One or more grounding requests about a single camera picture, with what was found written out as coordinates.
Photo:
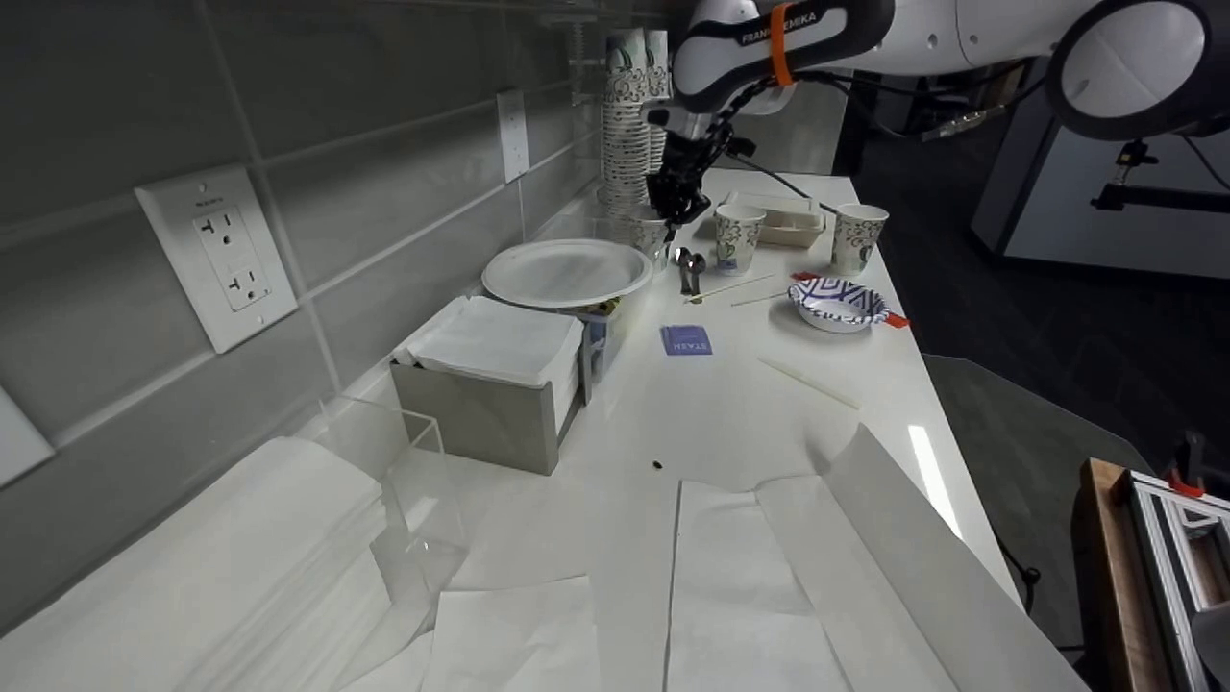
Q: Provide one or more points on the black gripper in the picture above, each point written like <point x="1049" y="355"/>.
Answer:
<point x="689" y="149"/>

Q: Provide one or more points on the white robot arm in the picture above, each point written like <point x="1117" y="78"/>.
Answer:
<point x="973" y="40"/>

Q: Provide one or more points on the metal spoon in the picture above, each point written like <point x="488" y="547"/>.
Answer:
<point x="697" y="270"/>
<point x="682" y="268"/>

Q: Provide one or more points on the small white tray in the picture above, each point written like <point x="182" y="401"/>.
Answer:
<point x="791" y="229"/>

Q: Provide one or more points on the white paper plate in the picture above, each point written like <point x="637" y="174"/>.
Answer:
<point x="563" y="270"/>

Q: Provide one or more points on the purple tea packet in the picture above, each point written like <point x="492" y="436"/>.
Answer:
<point x="684" y="341"/>

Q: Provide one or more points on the container under plate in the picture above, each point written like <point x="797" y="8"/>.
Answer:
<point x="600" y="345"/>

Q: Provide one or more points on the white container at back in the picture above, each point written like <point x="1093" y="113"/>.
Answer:
<point x="853" y="241"/>

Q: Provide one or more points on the blue patterned bowl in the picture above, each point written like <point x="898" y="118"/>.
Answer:
<point x="835" y="305"/>

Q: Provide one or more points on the small orange piece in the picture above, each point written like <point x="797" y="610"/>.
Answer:
<point x="898" y="320"/>

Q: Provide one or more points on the white napkin box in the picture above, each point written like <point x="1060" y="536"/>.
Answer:
<point x="492" y="379"/>

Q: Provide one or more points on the clear acrylic holder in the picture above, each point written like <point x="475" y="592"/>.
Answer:
<point x="408" y="442"/>

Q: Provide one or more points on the large white paper sheet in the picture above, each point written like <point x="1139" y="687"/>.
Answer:
<point x="743" y="600"/>

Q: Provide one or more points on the grey chair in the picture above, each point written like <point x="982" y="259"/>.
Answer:
<point x="1025" y="461"/>

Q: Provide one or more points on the white panel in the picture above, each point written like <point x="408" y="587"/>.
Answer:
<point x="1126" y="245"/>

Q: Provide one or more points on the white paper strip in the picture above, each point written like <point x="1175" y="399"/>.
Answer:
<point x="935" y="579"/>

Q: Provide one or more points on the black equipment stand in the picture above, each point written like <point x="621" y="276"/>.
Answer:
<point x="1158" y="192"/>

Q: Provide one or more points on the wooden box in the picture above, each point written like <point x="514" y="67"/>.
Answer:
<point x="1110" y="579"/>

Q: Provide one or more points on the folded white paper stack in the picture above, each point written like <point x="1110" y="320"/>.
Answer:
<point x="215" y="579"/>

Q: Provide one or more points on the white wall power outlet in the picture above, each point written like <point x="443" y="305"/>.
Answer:
<point x="215" y="255"/>

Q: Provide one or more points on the white wall switch plate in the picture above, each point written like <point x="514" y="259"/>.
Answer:
<point x="15" y="442"/>

